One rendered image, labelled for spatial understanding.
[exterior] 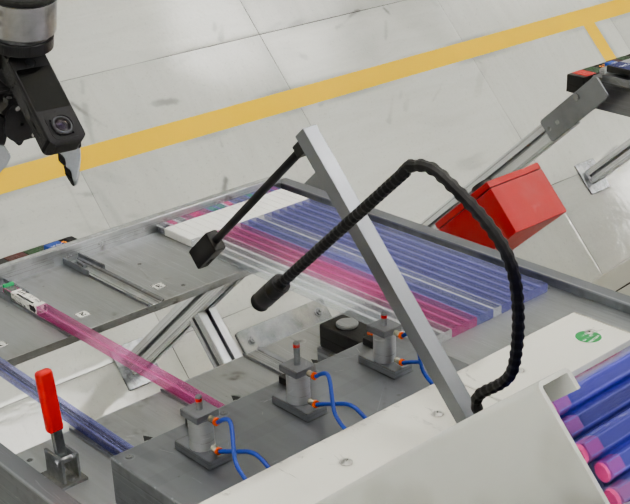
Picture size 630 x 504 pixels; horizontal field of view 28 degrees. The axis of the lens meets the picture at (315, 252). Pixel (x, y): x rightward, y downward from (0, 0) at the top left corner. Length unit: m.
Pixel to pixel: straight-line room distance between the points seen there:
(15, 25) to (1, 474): 0.46
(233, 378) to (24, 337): 0.27
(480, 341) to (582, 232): 1.89
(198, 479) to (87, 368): 1.38
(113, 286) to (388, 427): 0.58
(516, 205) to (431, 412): 0.95
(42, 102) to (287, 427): 0.46
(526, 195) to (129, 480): 1.11
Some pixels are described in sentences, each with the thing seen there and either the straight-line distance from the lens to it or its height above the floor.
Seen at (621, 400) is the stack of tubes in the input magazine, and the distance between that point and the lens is 0.72.
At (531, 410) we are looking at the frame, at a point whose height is 1.70.
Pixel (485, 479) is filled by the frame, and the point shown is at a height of 1.64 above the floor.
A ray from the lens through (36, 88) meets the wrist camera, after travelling 1.36.
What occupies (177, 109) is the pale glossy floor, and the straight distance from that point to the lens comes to 2.78.
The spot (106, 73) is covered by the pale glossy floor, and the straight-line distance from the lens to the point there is 2.76.
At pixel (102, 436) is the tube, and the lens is 1.23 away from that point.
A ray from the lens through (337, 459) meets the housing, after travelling 1.04.
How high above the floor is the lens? 2.14
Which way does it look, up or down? 51 degrees down
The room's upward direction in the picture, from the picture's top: 48 degrees clockwise
